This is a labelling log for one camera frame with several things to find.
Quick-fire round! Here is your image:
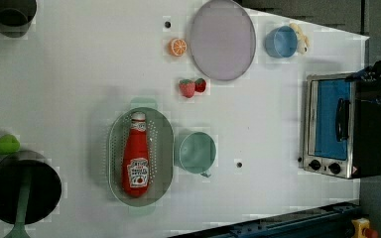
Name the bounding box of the red ketchup bottle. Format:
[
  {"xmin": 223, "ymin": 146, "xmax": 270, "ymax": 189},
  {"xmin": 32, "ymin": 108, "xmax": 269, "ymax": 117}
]
[{"xmin": 122, "ymin": 112, "xmax": 150, "ymax": 197}]

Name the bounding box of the green oval strainer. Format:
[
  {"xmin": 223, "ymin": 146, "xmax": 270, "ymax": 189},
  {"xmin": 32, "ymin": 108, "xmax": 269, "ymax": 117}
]
[{"xmin": 107, "ymin": 97, "xmax": 174, "ymax": 216}]

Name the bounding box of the toaster oven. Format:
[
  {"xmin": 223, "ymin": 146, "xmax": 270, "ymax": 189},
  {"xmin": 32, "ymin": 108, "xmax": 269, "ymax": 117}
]
[{"xmin": 302, "ymin": 73, "xmax": 381, "ymax": 179}]

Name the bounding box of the banana toy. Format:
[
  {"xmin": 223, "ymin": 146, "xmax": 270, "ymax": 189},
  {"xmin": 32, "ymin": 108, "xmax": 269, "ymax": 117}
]
[{"xmin": 290, "ymin": 23, "xmax": 310, "ymax": 55}]

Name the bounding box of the blue cup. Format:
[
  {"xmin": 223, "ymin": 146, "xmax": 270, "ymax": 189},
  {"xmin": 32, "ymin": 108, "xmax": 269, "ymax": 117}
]
[{"xmin": 265, "ymin": 26, "xmax": 298, "ymax": 59}]

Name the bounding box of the yellow red emergency button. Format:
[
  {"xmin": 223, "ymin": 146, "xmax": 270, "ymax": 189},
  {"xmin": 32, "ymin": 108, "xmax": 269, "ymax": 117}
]
[{"xmin": 351, "ymin": 218, "xmax": 379, "ymax": 238}]

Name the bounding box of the purple round plate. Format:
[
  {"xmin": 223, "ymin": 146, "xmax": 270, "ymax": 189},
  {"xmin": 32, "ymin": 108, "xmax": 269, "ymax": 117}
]
[{"xmin": 189, "ymin": 0, "xmax": 256, "ymax": 80}]

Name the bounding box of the red strawberry toy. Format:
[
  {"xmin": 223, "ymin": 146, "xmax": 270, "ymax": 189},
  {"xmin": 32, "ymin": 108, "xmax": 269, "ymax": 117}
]
[{"xmin": 195, "ymin": 78, "xmax": 206, "ymax": 93}]

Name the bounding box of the pink strawberry toy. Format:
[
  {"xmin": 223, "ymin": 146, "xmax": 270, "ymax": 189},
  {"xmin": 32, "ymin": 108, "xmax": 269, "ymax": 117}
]
[{"xmin": 179, "ymin": 79, "xmax": 195, "ymax": 98}]

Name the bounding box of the green mug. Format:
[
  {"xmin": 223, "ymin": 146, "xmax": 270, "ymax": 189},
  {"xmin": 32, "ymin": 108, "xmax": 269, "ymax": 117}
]
[{"xmin": 174, "ymin": 131, "xmax": 216, "ymax": 178}]

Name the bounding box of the orange slice toy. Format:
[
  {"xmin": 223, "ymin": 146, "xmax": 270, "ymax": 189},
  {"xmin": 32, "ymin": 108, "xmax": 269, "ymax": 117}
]
[{"xmin": 168, "ymin": 38, "xmax": 188, "ymax": 57}]

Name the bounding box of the black pot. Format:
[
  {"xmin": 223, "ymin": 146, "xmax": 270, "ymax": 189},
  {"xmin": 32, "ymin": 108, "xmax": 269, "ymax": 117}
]
[{"xmin": 0, "ymin": 151, "xmax": 62, "ymax": 224}]

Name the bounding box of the green spatula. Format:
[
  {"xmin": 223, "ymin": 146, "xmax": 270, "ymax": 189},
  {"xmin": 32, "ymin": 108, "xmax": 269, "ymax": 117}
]
[{"xmin": 4, "ymin": 169, "xmax": 32, "ymax": 238}]

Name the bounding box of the blue metal frame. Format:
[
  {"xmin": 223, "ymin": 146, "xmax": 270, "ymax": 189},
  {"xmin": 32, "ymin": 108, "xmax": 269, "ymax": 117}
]
[{"xmin": 169, "ymin": 202, "xmax": 362, "ymax": 238}]

